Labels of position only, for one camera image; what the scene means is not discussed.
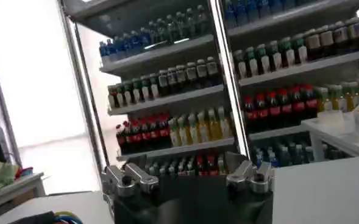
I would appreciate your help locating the grey side table with clothes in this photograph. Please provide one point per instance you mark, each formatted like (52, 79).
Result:
(23, 182)

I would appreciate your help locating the light green crumpled cloth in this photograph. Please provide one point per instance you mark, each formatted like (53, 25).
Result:
(5, 178)

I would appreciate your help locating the grey printed t-shirt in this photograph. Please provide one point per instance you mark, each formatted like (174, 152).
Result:
(66, 219)

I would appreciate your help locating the red and blue cloth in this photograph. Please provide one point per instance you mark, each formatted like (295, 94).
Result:
(23, 172)

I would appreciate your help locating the bottle shelf with green-capped rows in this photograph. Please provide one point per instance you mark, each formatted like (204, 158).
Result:
(167, 91)

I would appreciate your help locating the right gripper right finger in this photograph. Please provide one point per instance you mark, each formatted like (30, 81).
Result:
(258, 181)

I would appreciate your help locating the brown cardboard box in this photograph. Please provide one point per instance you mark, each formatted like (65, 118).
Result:
(23, 197)

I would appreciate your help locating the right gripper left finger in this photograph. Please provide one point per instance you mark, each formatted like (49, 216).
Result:
(142, 181)

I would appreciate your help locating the bottle shelf with grey-capped rows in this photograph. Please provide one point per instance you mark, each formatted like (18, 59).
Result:
(282, 54)

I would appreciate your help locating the grey table with tissue box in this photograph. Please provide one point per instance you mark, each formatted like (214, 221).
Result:
(334, 135)

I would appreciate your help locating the thin black metal pole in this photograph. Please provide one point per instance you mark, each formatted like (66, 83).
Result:
(90, 100)

